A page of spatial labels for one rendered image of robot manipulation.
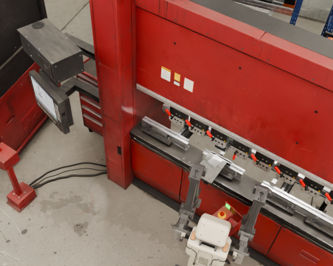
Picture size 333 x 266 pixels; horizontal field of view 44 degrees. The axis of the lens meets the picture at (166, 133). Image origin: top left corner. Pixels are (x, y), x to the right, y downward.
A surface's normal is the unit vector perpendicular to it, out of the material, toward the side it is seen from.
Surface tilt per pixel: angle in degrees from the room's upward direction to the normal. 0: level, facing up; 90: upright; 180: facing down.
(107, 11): 90
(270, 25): 0
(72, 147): 0
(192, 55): 90
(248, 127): 90
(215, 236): 48
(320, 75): 90
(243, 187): 0
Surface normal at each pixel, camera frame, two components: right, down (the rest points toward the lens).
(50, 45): 0.04, -0.65
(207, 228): -0.24, 0.07
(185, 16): -0.56, 0.61
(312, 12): -0.36, 0.69
